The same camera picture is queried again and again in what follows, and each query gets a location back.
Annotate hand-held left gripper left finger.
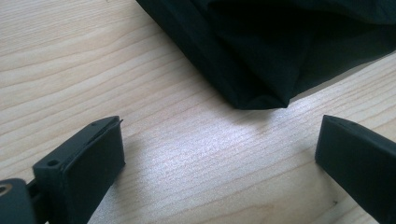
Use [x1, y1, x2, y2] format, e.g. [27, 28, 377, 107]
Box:
[32, 116, 126, 224]

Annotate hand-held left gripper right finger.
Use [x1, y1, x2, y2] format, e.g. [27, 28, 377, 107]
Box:
[314, 114, 396, 224]

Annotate black pants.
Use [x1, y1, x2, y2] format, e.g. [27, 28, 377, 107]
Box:
[135, 0, 396, 111]

